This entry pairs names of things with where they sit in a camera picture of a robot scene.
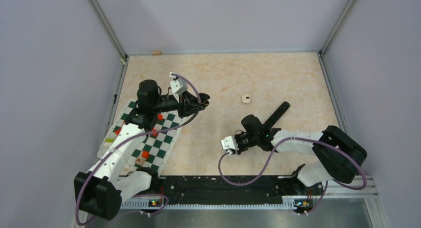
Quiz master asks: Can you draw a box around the tan wooden cube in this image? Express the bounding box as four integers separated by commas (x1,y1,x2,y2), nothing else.
135,156,145,166

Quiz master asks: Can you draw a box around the red arch block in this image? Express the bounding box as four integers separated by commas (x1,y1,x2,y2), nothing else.
113,127,122,136

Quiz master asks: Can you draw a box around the red block at edge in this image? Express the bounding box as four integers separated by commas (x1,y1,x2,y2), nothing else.
141,151,150,159

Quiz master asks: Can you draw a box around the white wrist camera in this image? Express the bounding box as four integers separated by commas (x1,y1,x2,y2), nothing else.
221,136,239,155
169,73,188,96

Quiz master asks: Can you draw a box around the green white chessboard mat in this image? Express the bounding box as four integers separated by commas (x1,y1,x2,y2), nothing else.
97,99,188,176

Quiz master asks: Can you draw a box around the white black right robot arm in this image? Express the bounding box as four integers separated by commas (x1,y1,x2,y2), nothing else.
221,101,367,194

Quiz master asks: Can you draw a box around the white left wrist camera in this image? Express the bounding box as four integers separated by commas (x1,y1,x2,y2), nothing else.
169,73,188,96

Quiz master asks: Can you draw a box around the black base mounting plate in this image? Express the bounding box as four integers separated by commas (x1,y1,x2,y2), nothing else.
144,175,324,205

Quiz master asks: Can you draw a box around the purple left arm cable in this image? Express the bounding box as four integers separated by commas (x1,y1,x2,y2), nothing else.
74,73,202,227

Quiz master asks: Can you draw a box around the cream earbud charging case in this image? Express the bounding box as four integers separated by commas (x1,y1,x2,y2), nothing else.
241,94,251,104

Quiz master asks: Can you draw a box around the black earbud charging case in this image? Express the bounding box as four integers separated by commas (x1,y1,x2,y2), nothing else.
201,98,210,105

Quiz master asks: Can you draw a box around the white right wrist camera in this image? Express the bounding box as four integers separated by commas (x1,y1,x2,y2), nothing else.
221,136,239,155

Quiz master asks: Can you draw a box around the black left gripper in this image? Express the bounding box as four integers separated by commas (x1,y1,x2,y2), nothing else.
152,90,205,118

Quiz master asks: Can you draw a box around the aluminium front rail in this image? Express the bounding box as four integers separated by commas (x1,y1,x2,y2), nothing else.
70,175,390,228

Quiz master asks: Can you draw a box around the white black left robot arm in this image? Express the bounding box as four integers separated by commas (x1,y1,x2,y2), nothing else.
74,76,210,226

